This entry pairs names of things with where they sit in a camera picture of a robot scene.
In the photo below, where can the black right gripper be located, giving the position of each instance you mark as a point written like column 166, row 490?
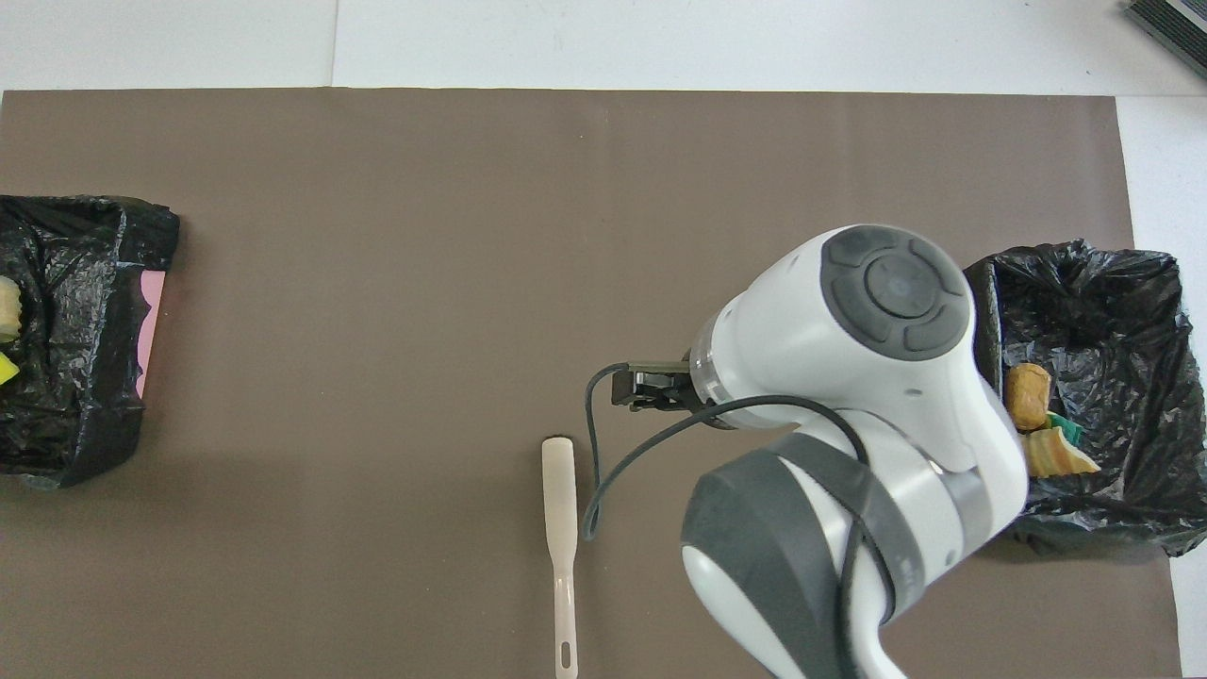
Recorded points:
column 684, row 387

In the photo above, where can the beige hand brush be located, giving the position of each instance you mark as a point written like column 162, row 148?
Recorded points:
column 559, row 500

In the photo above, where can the brown bread roll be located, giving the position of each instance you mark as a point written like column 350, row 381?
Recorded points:
column 1028, row 396

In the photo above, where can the golden croissant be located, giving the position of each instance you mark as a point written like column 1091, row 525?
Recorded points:
column 1061, row 455

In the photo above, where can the yellow sponge green backing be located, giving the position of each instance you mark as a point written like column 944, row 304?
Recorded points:
column 1066, row 429

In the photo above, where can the yellow sponge piece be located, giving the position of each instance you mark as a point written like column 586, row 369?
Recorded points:
column 7, row 370

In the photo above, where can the striped croissant bread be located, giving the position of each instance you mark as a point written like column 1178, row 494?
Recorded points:
column 8, row 309

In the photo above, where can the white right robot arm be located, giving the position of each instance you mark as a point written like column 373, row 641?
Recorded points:
column 849, row 377

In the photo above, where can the black bag lined pink bin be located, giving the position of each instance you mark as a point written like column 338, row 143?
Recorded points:
column 75, row 330

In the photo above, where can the brown table mat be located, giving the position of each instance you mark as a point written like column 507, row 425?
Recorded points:
column 377, row 283

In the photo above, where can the grey ribbed panel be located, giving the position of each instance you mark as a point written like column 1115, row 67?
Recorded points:
column 1174, row 28

